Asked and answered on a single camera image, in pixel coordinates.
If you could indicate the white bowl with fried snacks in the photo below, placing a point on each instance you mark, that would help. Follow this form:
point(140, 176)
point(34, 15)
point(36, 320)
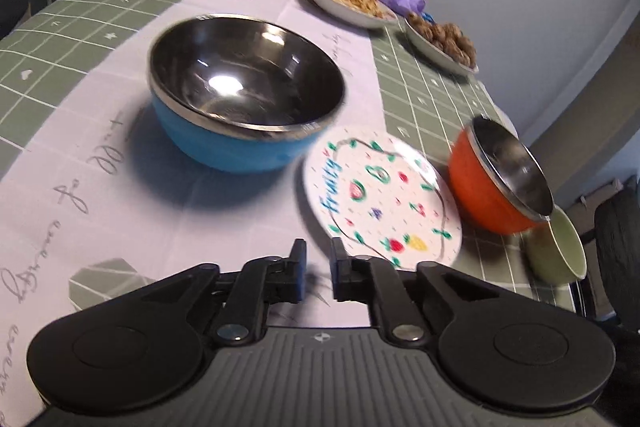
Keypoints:
point(345, 12)

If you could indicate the black wooden chair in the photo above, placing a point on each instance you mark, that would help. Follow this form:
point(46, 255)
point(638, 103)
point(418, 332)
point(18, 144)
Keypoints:
point(620, 232)

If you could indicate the small blue item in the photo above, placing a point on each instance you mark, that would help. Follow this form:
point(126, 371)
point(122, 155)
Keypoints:
point(426, 16)

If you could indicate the blue steel-lined bowl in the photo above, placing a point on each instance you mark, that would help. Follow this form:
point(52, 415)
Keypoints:
point(225, 152)

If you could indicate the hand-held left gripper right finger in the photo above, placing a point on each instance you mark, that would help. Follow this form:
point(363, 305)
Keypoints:
point(341, 274)

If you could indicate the green ceramic bowl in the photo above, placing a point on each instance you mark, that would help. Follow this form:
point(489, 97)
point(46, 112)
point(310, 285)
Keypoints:
point(545, 257)

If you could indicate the white fruit print plate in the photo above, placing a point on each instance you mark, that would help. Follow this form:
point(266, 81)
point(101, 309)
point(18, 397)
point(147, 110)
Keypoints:
point(380, 187)

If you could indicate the white bowl with brown roots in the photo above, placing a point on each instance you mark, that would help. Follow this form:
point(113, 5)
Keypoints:
point(425, 44)

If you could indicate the orange steel-lined bowl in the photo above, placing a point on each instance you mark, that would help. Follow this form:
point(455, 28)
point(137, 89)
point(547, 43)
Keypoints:
point(475, 187)

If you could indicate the white printed table runner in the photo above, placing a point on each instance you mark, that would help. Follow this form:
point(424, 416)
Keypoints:
point(125, 217)

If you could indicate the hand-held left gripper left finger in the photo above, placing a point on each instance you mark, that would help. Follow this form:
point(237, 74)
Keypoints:
point(299, 274)

